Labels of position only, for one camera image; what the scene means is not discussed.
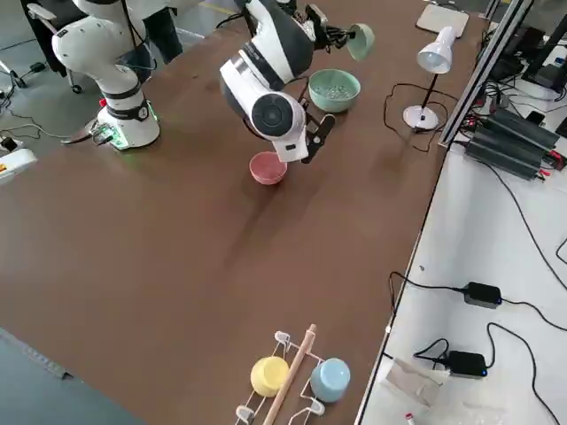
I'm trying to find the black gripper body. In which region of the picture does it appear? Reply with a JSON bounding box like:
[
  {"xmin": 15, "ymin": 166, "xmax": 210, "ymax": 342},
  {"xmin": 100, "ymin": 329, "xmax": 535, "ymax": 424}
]
[
  {"xmin": 312, "ymin": 24, "xmax": 334, "ymax": 52},
  {"xmin": 300, "ymin": 132, "xmax": 324, "ymax": 164}
]

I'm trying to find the white machine housing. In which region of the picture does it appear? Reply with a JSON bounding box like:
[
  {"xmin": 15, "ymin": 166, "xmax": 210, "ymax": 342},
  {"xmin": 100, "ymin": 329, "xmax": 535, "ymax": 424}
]
[{"xmin": 0, "ymin": 148, "xmax": 39, "ymax": 187}]

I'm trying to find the small green bowl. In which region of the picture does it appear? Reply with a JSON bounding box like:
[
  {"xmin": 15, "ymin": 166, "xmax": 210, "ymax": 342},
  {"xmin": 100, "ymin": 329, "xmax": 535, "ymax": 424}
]
[{"xmin": 346, "ymin": 22, "xmax": 376, "ymax": 62}]

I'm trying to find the large green bowl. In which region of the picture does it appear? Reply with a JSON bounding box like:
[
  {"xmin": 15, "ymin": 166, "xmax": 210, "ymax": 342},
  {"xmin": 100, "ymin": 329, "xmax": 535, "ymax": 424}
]
[{"xmin": 307, "ymin": 69, "xmax": 361, "ymax": 113}]

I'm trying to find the black power supply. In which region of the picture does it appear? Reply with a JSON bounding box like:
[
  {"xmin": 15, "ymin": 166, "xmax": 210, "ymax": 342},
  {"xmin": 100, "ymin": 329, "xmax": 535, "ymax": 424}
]
[
  {"xmin": 464, "ymin": 127, "xmax": 546, "ymax": 181},
  {"xmin": 485, "ymin": 108, "xmax": 560, "ymax": 154}
]

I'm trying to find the black power adapter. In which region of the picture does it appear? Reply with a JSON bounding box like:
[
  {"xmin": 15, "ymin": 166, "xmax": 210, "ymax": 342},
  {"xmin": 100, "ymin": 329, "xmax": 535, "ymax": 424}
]
[
  {"xmin": 447, "ymin": 350, "xmax": 488, "ymax": 380},
  {"xmin": 463, "ymin": 282, "xmax": 502, "ymax": 307}
]

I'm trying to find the clear plastic bag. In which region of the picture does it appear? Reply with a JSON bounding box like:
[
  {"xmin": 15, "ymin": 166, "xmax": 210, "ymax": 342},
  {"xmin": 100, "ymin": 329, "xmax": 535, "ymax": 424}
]
[{"xmin": 383, "ymin": 357, "xmax": 448, "ymax": 408}]

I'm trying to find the white grey-rimmed cutting board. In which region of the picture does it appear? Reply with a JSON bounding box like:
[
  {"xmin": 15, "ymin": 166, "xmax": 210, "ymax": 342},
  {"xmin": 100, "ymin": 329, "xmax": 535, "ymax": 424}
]
[{"xmin": 416, "ymin": 3, "xmax": 470, "ymax": 39}]

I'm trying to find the black lamp cable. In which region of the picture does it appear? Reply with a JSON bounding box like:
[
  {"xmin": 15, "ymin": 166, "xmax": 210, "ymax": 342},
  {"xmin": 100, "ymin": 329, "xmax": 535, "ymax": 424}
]
[{"xmin": 383, "ymin": 82, "xmax": 448, "ymax": 154}]

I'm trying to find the aluminium frame post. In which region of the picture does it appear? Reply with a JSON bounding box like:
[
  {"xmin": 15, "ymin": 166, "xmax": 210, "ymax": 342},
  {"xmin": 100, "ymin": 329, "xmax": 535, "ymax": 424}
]
[{"xmin": 438, "ymin": 0, "xmax": 537, "ymax": 147}]

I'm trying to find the white wire cup rack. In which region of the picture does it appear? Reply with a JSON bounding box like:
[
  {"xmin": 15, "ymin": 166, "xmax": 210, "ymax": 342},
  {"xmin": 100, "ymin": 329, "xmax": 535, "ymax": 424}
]
[{"xmin": 234, "ymin": 323, "xmax": 351, "ymax": 425}]

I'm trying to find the black office chair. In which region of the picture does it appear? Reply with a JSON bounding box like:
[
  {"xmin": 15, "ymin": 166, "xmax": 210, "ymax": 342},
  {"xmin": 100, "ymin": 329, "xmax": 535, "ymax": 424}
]
[{"xmin": 24, "ymin": 2, "xmax": 88, "ymax": 95}]

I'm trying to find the pink bowl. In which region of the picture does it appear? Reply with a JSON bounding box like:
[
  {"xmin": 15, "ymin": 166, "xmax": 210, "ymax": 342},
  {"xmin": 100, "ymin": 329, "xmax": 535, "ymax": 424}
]
[{"xmin": 248, "ymin": 151, "xmax": 288, "ymax": 186}]

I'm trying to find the blue cup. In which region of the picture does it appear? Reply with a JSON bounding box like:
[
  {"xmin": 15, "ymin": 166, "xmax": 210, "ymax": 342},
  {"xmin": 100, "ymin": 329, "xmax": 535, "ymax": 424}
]
[{"xmin": 309, "ymin": 358, "xmax": 352, "ymax": 404}]

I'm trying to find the yellow cup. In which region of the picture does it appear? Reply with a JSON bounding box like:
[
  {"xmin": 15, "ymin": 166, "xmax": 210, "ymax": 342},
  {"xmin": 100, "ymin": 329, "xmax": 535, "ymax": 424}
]
[{"xmin": 250, "ymin": 356, "xmax": 291, "ymax": 398}]

